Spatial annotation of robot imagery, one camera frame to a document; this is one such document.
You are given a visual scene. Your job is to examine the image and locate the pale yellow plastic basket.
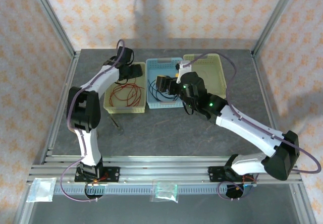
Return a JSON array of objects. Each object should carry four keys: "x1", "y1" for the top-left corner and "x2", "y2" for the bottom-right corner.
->
[
  {"x1": 103, "y1": 62, "x2": 147, "y2": 115},
  {"x1": 183, "y1": 53, "x2": 227, "y2": 100}
]

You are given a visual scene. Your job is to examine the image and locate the light blue plastic basket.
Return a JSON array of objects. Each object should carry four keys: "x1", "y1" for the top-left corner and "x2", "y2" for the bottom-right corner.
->
[{"x1": 145, "y1": 58, "x2": 189, "y2": 109}]

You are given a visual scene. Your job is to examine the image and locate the thin black stick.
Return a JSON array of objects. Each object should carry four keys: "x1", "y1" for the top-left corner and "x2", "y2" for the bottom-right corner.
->
[{"x1": 110, "y1": 115, "x2": 125, "y2": 134}]

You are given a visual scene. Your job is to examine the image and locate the clear bag green contents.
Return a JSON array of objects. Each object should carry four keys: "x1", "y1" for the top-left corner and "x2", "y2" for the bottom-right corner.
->
[{"x1": 150, "y1": 181, "x2": 179, "y2": 203}]

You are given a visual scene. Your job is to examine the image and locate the white plastic bag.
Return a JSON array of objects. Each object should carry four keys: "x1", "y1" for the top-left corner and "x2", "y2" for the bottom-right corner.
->
[{"x1": 26, "y1": 178, "x2": 57, "y2": 203}]

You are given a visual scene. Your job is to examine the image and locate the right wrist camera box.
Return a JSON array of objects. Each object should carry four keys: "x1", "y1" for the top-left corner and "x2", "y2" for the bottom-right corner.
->
[{"x1": 175, "y1": 60, "x2": 193, "y2": 75}]

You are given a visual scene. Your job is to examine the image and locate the black gripper motor cable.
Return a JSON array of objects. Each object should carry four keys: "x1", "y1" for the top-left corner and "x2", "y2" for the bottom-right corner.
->
[{"x1": 183, "y1": 101, "x2": 196, "y2": 116}]

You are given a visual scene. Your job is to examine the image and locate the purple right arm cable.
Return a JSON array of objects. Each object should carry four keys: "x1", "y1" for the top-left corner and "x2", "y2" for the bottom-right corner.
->
[{"x1": 185, "y1": 52, "x2": 321, "y2": 201}]

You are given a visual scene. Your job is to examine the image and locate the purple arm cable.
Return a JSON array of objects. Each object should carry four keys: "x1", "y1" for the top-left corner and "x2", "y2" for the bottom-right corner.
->
[
  {"x1": 185, "y1": 52, "x2": 321, "y2": 201},
  {"x1": 60, "y1": 39, "x2": 126, "y2": 202}
]

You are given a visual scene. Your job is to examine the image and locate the aluminium table side rail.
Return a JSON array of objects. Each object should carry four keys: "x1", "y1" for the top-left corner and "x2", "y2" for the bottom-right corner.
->
[
  {"x1": 251, "y1": 49, "x2": 317, "y2": 224},
  {"x1": 14, "y1": 51, "x2": 81, "y2": 224}
]

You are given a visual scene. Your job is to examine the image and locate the aluminium frame post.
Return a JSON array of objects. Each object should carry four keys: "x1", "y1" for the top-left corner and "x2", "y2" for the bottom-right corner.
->
[
  {"x1": 251, "y1": 0, "x2": 303, "y2": 58},
  {"x1": 26, "y1": 0, "x2": 78, "y2": 58}
]

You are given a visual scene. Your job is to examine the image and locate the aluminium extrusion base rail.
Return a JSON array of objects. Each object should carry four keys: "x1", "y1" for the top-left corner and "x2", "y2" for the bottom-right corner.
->
[{"x1": 27, "y1": 155, "x2": 303, "y2": 185}]

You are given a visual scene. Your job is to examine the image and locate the red power wires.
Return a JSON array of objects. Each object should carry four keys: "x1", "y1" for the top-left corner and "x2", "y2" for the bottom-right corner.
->
[
  {"x1": 93, "y1": 173, "x2": 110, "y2": 185},
  {"x1": 237, "y1": 174, "x2": 255, "y2": 192}
]

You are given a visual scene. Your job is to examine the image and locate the grey slotted cable duct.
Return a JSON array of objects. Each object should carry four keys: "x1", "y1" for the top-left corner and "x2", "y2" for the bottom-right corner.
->
[{"x1": 54, "y1": 184, "x2": 254, "y2": 195}]

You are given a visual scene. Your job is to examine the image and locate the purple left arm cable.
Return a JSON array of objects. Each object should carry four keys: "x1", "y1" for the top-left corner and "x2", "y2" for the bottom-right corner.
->
[{"x1": 60, "y1": 39, "x2": 126, "y2": 202}]

